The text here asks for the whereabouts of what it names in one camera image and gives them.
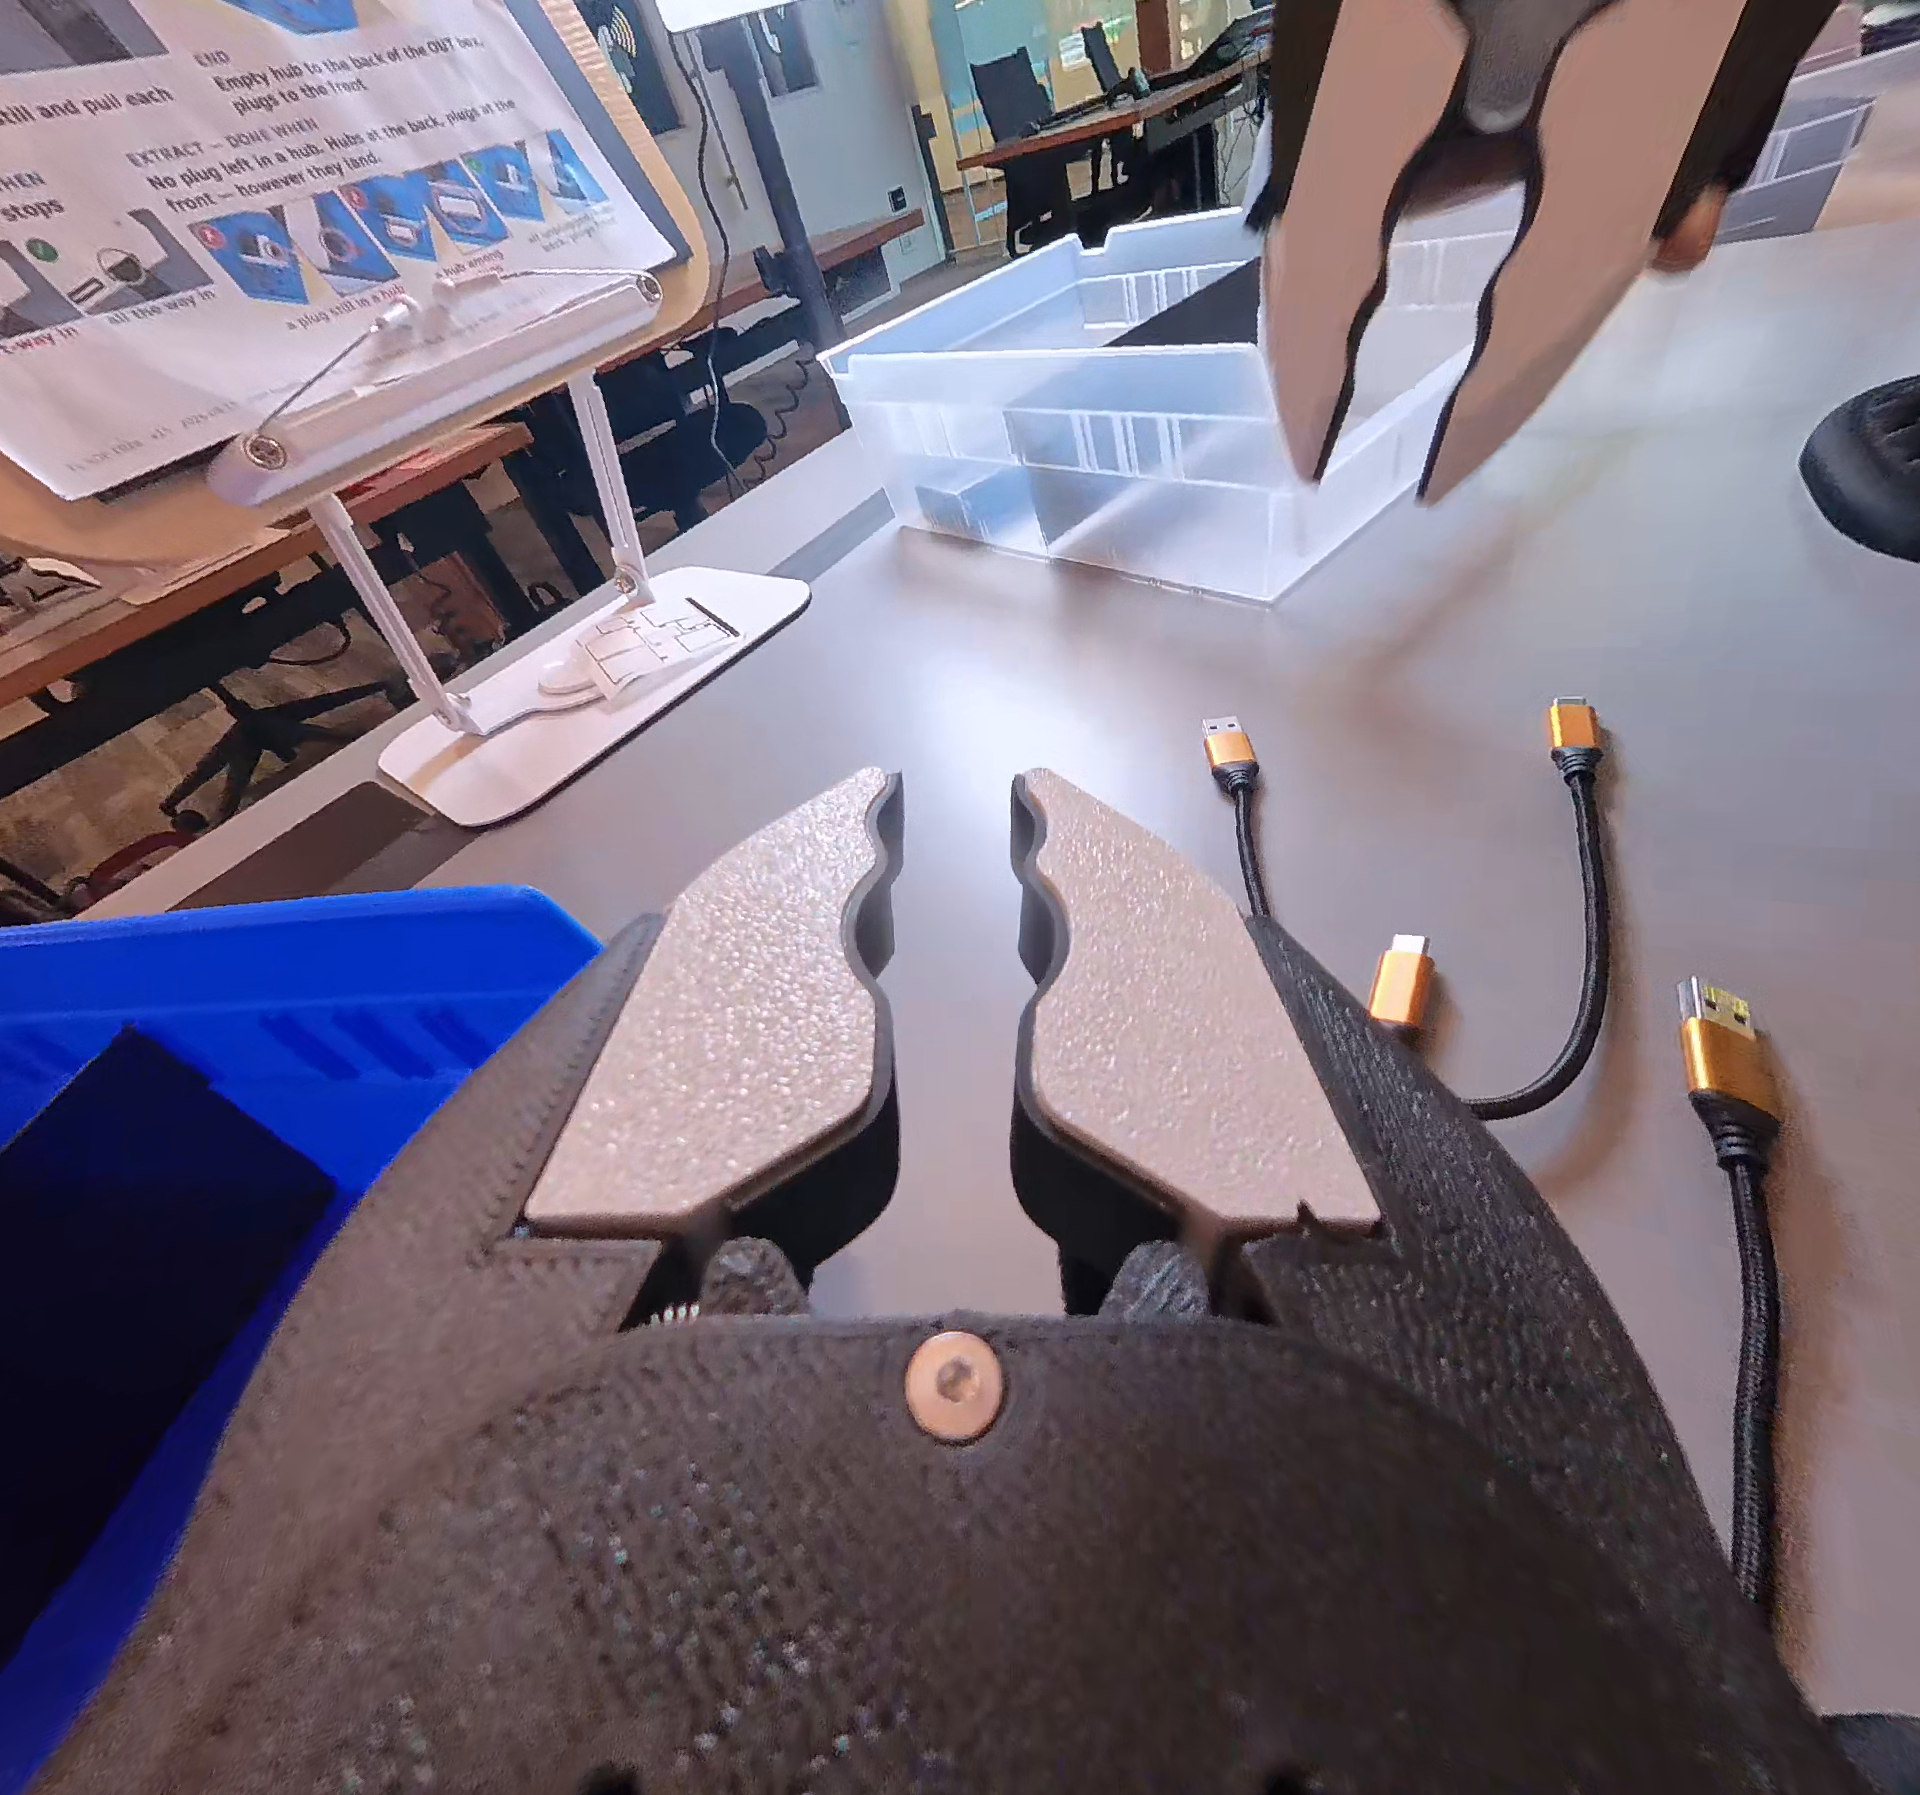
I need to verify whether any orange-plug braided USB cable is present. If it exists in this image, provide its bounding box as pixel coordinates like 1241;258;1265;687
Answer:
1199;719;1439;1035
1463;696;1789;1617

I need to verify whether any brown office desk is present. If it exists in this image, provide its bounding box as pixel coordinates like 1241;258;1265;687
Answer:
958;53;1279;251

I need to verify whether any black divider of clear bin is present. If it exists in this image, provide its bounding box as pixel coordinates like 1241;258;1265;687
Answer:
1110;258;1262;350

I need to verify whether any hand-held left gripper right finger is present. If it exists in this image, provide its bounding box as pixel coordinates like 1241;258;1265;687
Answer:
1009;766;1386;1294

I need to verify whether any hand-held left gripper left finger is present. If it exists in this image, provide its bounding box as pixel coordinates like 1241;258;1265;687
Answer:
523;766;909;1287

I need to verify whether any clear plastic bin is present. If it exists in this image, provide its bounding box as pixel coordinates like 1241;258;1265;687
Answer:
1716;92;1877;243
818;233;1480;607

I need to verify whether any black chair armrest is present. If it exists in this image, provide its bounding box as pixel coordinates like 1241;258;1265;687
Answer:
1798;376;1920;563

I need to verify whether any blue plastic bin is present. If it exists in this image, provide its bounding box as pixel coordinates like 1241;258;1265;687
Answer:
0;883;606;1795

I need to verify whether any person's right hand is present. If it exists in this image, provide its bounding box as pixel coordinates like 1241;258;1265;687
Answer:
1649;182;1731;277

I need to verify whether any black divider of blue bin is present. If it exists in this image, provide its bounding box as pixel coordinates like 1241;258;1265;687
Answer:
0;1026;340;1663

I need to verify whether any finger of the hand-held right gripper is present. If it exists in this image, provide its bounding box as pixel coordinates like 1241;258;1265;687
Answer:
1413;0;1772;507
1259;0;1480;487

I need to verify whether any tan wooden document board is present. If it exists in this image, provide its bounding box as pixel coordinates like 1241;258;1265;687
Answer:
0;0;712;574

